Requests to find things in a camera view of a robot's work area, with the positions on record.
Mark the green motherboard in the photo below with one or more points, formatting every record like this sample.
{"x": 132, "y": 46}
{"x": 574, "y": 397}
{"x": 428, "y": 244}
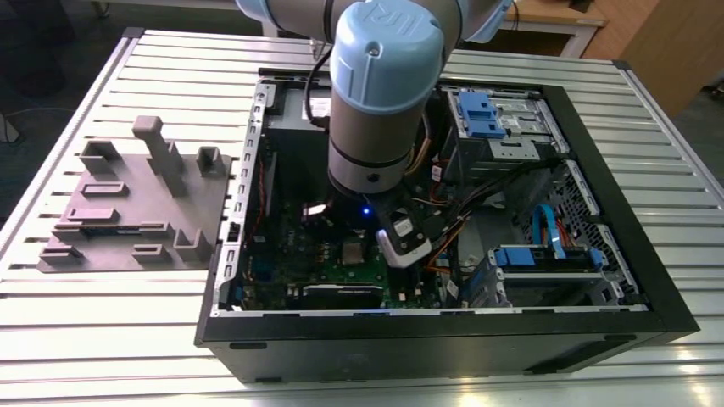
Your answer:
{"x": 306, "y": 258}

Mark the metal disk bay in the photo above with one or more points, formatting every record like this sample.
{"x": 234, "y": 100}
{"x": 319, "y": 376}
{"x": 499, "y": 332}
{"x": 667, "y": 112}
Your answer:
{"x": 554, "y": 275}

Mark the grey parts rack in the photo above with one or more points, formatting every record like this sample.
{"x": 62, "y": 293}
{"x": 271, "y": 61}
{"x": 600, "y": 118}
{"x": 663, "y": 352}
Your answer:
{"x": 142, "y": 220}

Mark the black graphics card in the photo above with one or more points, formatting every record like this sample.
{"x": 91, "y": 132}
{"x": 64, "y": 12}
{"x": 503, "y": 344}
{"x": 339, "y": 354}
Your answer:
{"x": 339, "y": 295}

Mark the metal drive cage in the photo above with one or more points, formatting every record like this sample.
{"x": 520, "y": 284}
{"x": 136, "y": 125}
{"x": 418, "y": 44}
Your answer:
{"x": 510, "y": 152}

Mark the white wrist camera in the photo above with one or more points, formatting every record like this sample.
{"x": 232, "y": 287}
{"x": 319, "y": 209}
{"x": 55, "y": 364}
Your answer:
{"x": 404, "y": 241}

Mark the CPU socket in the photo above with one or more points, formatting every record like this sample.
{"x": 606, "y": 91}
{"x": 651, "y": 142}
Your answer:
{"x": 339, "y": 250}

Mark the black PC case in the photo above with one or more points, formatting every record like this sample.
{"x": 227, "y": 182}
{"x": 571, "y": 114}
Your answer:
{"x": 396, "y": 352}

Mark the black chair base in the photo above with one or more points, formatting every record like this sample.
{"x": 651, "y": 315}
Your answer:
{"x": 714, "y": 87}

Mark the grey power supply unit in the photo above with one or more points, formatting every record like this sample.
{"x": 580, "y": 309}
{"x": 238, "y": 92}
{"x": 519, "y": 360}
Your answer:
{"x": 294, "y": 148}

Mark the silver CPU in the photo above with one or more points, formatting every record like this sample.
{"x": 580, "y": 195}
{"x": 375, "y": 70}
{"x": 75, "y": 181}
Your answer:
{"x": 354, "y": 252}

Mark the small blue drive latch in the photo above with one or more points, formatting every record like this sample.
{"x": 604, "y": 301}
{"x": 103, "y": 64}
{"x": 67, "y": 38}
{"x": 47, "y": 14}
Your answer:
{"x": 490, "y": 127}

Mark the blue disk carrier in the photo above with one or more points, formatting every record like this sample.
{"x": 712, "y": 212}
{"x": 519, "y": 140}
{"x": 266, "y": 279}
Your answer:
{"x": 518, "y": 256}

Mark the large blue drive latch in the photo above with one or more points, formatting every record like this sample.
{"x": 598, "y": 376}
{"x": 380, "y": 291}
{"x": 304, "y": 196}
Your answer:
{"x": 478, "y": 104}

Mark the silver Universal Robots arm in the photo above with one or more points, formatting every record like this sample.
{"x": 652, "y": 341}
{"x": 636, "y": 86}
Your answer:
{"x": 384, "y": 106}

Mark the wooden cabinet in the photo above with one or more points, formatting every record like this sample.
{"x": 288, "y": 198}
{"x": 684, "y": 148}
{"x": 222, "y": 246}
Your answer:
{"x": 667, "y": 42}

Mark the black RAM slot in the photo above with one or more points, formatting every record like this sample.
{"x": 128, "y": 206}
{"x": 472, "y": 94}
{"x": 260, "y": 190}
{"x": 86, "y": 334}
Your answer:
{"x": 410, "y": 284}
{"x": 398, "y": 284}
{"x": 404, "y": 284}

